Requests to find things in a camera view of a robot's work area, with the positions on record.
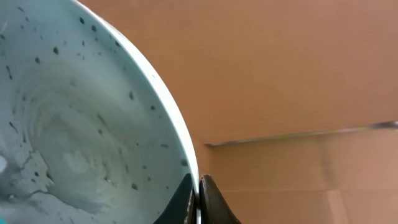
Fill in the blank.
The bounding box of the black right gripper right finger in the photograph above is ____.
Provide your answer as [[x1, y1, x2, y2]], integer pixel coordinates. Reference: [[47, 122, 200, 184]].
[[199, 174, 241, 224]]

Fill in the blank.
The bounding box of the light blue plate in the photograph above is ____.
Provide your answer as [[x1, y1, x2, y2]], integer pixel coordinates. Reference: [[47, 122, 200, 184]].
[[1, 0, 199, 224]]

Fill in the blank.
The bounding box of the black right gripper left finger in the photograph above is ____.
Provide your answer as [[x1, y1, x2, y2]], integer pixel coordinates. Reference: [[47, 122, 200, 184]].
[[154, 174, 196, 224]]

